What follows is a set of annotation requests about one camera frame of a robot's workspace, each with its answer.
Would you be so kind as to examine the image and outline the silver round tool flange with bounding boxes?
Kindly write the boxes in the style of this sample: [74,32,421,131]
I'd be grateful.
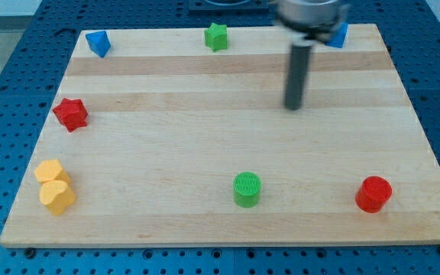
[275,0,350,42]

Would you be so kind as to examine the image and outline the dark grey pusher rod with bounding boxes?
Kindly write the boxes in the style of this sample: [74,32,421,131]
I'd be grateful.
[284,38,314,110]

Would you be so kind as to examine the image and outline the blue cube block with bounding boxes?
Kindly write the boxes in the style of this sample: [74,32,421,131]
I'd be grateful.
[325,22,348,48]

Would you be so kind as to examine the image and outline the green star block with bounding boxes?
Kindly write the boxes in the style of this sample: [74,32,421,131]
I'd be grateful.
[204,23,228,52]

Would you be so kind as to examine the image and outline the green cylinder block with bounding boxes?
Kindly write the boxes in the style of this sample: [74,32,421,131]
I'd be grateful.
[232,171,262,208]

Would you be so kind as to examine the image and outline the red cylinder block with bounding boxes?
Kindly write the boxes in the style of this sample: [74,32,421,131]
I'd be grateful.
[354,176,393,213]

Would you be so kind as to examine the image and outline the light wooden board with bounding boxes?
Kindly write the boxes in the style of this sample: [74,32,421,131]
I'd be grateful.
[0,24,440,248]

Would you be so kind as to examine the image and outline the blue triangular block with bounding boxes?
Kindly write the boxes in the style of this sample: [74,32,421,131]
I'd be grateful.
[85,31,111,58]

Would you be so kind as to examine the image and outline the red star block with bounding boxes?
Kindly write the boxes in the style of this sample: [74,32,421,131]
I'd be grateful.
[52,98,88,132]

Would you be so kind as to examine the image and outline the yellow hexagon block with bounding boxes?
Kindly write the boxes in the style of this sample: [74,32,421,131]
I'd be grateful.
[34,159,72,184]

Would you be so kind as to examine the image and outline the yellow heart block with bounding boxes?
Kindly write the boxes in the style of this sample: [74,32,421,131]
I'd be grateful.
[39,180,76,215]

